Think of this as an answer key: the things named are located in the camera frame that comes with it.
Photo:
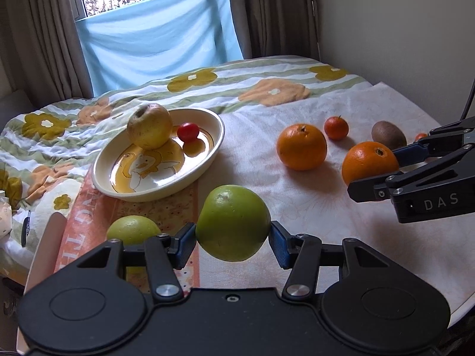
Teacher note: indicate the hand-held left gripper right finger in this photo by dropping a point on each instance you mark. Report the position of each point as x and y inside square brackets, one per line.
[279, 244]

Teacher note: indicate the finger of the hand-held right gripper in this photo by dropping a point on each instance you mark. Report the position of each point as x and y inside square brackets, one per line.
[371, 189]
[410, 154]

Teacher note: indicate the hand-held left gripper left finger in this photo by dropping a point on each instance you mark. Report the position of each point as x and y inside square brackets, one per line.
[185, 243]

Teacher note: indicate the medium orange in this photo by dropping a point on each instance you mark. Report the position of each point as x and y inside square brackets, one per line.
[367, 163]

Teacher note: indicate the brown kiwi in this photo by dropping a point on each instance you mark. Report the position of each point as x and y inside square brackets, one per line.
[387, 134]

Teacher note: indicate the green apple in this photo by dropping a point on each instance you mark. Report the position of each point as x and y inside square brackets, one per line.
[233, 222]
[131, 228]

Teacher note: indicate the cream bowl with duck print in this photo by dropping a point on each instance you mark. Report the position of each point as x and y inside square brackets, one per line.
[156, 180]

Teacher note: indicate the small tangerine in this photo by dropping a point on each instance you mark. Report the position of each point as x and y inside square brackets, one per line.
[336, 128]

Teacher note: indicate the large orange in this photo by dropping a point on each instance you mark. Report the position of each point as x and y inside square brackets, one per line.
[302, 147]

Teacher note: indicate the wrinkled yellow apple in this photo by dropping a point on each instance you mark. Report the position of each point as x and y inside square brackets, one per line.
[150, 126]

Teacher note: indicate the white patterned cloth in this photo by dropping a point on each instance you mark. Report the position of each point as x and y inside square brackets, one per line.
[326, 215]

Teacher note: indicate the orange printed cloth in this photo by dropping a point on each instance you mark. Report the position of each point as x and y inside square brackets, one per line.
[92, 207]

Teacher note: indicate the pink cardboard sheet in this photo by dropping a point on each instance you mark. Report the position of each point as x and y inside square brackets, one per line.
[44, 244]

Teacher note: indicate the floral striped blanket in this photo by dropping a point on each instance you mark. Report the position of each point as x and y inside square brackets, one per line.
[237, 78]

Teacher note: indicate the white crumpled object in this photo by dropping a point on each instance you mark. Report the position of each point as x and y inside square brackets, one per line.
[3, 213]

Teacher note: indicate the beige curtain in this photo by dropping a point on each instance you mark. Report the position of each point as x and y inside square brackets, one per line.
[40, 33]
[274, 11]

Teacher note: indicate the light blue window cloth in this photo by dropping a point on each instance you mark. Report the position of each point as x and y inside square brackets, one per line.
[156, 40]

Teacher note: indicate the grey cushion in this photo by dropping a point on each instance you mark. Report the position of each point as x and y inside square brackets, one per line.
[16, 109]

